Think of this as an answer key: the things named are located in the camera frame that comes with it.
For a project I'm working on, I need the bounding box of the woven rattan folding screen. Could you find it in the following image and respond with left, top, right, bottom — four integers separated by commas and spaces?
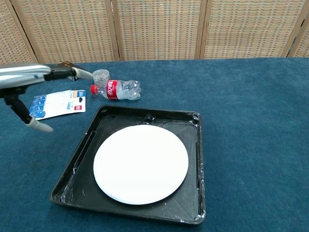
0, 0, 309, 65

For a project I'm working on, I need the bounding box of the blue velvet tablecloth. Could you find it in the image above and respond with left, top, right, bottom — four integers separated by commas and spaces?
0, 57, 309, 232

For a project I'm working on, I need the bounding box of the clear plastic cup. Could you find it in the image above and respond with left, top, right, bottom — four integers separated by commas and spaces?
92, 69, 111, 86

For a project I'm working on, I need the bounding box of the small black carton box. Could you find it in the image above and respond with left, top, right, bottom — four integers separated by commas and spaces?
56, 61, 85, 82

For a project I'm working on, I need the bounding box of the clear cola bottle red label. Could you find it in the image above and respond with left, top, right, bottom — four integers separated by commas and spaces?
90, 79, 141, 101

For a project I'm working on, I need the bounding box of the white round plate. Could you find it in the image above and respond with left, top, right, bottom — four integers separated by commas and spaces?
93, 124, 189, 206

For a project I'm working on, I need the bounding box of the black square plastic tray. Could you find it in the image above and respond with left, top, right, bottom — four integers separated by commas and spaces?
49, 104, 207, 226

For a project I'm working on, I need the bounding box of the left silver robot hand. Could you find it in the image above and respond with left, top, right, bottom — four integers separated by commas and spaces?
0, 62, 94, 133

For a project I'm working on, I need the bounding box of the white and blue packet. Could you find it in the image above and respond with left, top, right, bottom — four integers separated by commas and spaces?
28, 89, 86, 121

